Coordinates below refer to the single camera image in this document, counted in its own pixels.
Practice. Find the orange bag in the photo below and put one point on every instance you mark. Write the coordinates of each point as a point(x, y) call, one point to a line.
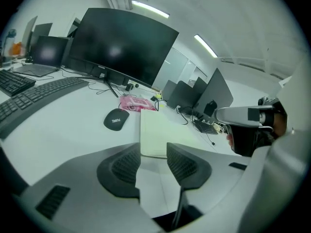
point(16, 49)

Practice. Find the person's right hand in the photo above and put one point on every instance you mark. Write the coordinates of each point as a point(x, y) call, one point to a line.
point(230, 141)

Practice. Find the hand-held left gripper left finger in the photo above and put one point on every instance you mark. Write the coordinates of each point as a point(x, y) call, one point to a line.
point(80, 178)

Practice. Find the small yellow item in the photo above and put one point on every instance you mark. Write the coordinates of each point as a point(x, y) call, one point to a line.
point(158, 96)

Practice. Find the small black keyboard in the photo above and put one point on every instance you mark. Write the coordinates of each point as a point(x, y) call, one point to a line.
point(206, 128)

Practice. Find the person's white clothing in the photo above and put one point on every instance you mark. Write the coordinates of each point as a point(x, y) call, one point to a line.
point(279, 178)

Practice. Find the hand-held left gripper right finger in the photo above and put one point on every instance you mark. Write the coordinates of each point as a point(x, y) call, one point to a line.
point(192, 169)

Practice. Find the black computer mouse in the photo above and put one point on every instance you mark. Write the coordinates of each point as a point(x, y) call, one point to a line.
point(116, 120)

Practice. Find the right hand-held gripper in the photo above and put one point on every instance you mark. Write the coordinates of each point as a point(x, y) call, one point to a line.
point(240, 139)

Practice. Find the long ceiling light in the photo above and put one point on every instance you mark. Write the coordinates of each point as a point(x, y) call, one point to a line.
point(150, 8)
point(205, 45)

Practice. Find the white notebook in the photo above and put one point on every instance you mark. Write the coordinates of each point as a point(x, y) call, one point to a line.
point(158, 132)

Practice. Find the black laptop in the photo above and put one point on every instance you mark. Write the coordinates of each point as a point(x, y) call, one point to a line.
point(48, 52)

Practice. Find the medium black monitor back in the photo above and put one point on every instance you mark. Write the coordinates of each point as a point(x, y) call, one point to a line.
point(182, 93)

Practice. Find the curved black ergonomic keyboard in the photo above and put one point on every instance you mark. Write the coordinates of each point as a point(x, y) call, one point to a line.
point(36, 98)

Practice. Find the pink tissue packet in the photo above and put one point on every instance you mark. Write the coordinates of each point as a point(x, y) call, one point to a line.
point(136, 103)

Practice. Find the flat black keyboard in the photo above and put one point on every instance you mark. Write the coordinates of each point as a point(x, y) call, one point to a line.
point(13, 81)

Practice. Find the grey monitor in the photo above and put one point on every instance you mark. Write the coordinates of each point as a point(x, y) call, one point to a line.
point(28, 33)

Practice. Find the large curved black monitor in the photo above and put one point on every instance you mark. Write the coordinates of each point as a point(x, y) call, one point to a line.
point(121, 45)

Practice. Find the large black monitor back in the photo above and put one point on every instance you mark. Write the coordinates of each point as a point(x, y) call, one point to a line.
point(216, 93)

